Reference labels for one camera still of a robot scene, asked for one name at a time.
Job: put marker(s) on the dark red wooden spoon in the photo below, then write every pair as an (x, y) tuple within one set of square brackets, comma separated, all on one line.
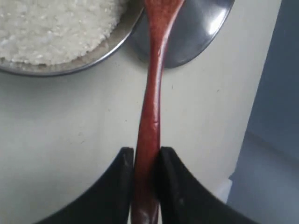
[(144, 207)]

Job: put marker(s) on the white rice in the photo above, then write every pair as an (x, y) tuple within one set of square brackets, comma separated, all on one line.
[(55, 31)]

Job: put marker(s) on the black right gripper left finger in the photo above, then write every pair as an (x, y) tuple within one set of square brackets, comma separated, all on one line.
[(107, 201)]

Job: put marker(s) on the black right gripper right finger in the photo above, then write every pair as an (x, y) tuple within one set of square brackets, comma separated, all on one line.
[(184, 200)]

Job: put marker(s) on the round steel plate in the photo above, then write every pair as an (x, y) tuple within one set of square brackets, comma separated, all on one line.
[(195, 23)]

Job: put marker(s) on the steel bowl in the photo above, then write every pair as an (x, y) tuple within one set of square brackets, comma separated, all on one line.
[(108, 47)]

